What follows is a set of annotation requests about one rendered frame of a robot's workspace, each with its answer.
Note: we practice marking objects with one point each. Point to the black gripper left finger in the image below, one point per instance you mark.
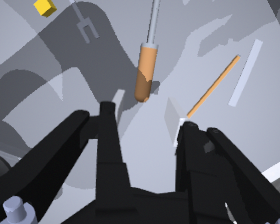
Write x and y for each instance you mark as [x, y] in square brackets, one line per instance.
[33, 182]

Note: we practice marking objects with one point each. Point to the yellow cube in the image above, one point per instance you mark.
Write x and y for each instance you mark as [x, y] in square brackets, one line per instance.
[45, 7]

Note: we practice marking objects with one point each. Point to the orange thin rod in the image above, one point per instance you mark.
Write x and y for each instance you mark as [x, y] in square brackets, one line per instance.
[219, 79]

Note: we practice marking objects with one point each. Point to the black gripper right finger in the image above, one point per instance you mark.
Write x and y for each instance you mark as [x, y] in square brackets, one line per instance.
[249, 195]

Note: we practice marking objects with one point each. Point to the pale grey flat bar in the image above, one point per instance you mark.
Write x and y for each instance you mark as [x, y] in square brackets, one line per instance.
[246, 72]

